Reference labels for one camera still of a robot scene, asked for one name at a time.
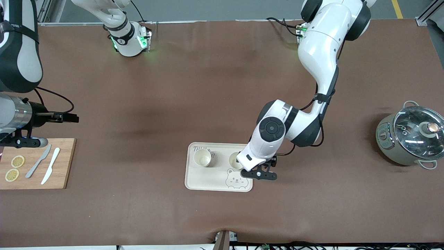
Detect black left arm base cables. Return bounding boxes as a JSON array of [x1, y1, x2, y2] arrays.
[[265, 17, 306, 37]]

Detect grey metal camera mount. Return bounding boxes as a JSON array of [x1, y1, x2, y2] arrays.
[[213, 230, 240, 250]]

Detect white tray with bear print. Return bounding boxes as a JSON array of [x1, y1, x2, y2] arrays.
[[185, 142, 254, 192]]

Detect black cables at table edge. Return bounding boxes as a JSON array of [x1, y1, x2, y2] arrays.
[[229, 241, 444, 250]]

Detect white plastic cup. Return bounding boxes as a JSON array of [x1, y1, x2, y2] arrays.
[[194, 149, 213, 167], [229, 152, 247, 170]]

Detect wooden cutting board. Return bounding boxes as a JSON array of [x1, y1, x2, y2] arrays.
[[0, 138, 77, 190]]

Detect aluminium frame post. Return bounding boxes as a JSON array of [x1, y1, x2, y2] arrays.
[[36, 0, 104, 26], [416, 0, 444, 26]]

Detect grey cooking pot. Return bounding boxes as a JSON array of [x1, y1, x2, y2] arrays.
[[376, 101, 444, 170]]

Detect black right arm base cable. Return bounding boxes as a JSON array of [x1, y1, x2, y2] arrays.
[[130, 0, 153, 25]]

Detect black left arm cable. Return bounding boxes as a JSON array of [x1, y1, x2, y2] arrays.
[[277, 66, 340, 157]]

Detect white plastic knife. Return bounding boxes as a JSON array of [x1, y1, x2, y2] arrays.
[[41, 148, 61, 185]]

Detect glass pot lid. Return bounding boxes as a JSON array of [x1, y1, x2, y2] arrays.
[[393, 106, 444, 161]]

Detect grey plastic knife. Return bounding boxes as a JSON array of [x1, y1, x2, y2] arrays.
[[25, 144, 52, 179]]

